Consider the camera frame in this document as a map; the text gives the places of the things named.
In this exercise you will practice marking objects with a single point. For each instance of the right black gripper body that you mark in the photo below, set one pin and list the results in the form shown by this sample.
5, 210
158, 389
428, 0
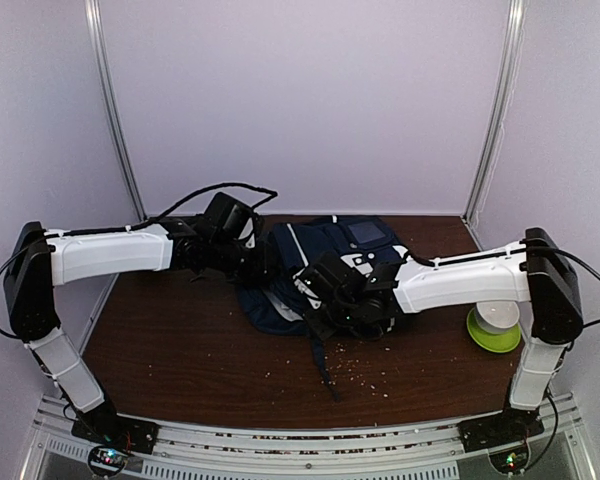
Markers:
340, 316

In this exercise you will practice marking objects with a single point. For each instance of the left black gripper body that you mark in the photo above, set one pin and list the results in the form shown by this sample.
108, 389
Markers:
243, 268

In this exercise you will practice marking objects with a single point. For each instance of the navy blue student backpack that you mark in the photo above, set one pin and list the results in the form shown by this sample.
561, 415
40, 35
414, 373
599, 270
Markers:
345, 258

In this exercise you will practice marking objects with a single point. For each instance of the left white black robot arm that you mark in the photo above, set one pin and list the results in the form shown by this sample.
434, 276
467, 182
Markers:
226, 237

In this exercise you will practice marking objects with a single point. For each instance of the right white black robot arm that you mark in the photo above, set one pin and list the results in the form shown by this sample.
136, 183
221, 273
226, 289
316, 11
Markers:
532, 270

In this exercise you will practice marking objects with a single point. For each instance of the white bowl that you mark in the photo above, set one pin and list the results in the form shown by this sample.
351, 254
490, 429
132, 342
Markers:
497, 317

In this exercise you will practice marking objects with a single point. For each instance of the lime green plate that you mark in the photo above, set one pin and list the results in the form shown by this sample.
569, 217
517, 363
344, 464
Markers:
499, 343

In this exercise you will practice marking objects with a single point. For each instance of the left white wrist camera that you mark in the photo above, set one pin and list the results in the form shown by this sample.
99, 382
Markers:
251, 231

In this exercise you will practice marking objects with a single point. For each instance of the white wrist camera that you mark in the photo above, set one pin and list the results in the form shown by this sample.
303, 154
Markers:
251, 231
305, 291

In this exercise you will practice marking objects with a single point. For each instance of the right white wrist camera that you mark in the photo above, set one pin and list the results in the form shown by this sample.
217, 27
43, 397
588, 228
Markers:
305, 291

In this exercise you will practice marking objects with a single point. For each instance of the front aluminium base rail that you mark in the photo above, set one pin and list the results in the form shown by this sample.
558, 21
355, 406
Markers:
424, 450

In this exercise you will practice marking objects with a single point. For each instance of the left aluminium frame post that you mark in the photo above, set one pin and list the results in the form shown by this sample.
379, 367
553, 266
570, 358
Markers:
97, 36

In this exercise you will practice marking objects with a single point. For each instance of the aluminium frame post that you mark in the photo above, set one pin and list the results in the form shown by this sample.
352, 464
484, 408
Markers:
513, 40
97, 36

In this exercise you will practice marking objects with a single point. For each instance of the right aluminium frame post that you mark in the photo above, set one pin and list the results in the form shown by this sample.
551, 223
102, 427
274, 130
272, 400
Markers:
513, 40

